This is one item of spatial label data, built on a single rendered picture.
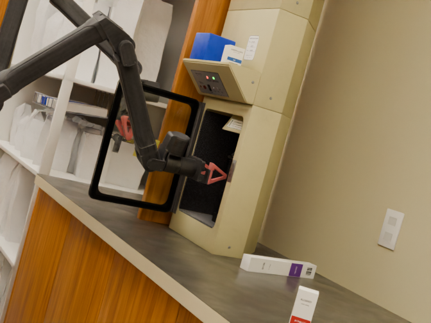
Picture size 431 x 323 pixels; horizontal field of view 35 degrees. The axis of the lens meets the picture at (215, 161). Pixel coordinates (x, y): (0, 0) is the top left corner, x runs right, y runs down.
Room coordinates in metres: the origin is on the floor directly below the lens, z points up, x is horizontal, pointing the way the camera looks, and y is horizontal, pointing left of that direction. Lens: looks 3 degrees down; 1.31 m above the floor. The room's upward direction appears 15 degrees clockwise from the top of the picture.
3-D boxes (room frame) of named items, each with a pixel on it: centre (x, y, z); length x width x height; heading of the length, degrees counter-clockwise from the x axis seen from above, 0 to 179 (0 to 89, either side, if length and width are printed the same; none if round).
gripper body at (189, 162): (2.14, 0.08, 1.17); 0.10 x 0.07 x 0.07; 30
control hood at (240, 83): (2.17, 0.07, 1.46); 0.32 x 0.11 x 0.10; 30
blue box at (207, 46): (2.24, 0.11, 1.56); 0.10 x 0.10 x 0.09; 30
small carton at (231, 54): (2.12, 0.04, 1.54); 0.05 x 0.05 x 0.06; 20
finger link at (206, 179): (2.14, 0.00, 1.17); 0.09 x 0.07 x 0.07; 120
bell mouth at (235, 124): (2.23, -0.08, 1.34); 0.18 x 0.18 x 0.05
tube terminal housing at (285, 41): (2.26, -0.09, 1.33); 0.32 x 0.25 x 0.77; 30
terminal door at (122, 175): (2.24, 0.23, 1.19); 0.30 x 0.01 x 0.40; 122
